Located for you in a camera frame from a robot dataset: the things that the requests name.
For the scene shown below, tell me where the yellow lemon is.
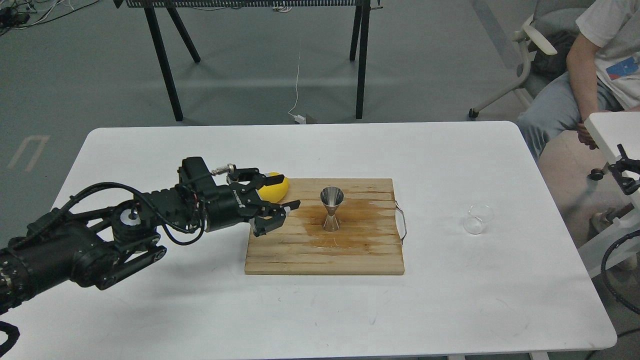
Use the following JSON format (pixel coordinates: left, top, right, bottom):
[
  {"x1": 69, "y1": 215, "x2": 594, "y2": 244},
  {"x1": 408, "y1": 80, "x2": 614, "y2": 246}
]
[{"x1": 257, "y1": 177, "x2": 290, "y2": 203}]

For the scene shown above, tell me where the white cable with plug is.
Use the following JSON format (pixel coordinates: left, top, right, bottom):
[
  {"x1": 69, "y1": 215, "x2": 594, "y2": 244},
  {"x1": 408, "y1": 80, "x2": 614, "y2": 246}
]
[{"x1": 287, "y1": 53, "x2": 307, "y2": 125}]

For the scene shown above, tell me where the grey office chair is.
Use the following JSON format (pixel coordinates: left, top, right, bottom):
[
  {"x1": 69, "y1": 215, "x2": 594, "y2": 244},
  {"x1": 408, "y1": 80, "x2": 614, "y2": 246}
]
[{"x1": 468, "y1": 0, "x2": 594, "y2": 121}]

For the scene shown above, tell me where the floor cable bundle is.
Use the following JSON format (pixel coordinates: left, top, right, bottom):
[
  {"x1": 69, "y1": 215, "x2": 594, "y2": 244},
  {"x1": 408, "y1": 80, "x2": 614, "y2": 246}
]
[{"x1": 0, "y1": 0, "x2": 101, "y2": 31}]

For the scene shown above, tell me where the seated person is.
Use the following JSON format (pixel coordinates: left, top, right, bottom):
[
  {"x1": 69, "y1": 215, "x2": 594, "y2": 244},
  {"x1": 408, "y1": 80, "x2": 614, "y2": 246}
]
[{"x1": 516, "y1": 0, "x2": 640, "y2": 161}]

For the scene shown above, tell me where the white side table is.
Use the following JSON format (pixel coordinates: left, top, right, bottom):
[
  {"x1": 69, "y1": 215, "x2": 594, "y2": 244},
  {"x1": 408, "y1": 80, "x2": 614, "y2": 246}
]
[{"x1": 578, "y1": 111, "x2": 640, "y2": 278}]

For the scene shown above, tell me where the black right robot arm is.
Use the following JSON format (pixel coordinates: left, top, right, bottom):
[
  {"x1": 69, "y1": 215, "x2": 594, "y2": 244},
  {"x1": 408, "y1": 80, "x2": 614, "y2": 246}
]
[{"x1": 599, "y1": 143, "x2": 640, "y2": 314}]

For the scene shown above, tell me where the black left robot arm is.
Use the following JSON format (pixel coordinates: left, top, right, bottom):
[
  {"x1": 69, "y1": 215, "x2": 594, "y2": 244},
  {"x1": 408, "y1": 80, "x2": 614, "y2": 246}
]
[{"x1": 0, "y1": 157, "x2": 301, "y2": 313}]

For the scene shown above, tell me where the wooden cutting board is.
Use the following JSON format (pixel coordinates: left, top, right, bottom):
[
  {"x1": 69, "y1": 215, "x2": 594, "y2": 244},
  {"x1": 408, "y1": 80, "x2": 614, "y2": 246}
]
[{"x1": 244, "y1": 178, "x2": 405, "y2": 276}]

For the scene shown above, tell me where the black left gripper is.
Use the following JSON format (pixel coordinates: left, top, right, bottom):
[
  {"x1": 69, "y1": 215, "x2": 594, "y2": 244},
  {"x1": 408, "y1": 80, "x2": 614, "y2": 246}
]
[{"x1": 205, "y1": 168, "x2": 301, "y2": 237}]

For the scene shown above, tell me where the black metal frame table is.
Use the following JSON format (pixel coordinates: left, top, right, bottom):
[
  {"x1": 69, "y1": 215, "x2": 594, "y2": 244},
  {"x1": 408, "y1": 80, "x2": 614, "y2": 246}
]
[{"x1": 113, "y1": 0, "x2": 382, "y2": 122}]

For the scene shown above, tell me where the clear glass measuring cup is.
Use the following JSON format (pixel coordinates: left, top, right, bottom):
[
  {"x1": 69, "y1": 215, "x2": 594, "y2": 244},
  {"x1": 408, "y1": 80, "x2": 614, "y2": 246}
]
[{"x1": 462, "y1": 203, "x2": 495, "y2": 235}]

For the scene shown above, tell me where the steel double jigger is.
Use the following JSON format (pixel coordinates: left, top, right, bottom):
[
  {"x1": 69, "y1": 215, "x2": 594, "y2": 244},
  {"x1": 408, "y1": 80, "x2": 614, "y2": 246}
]
[{"x1": 320, "y1": 186, "x2": 345, "y2": 232}]

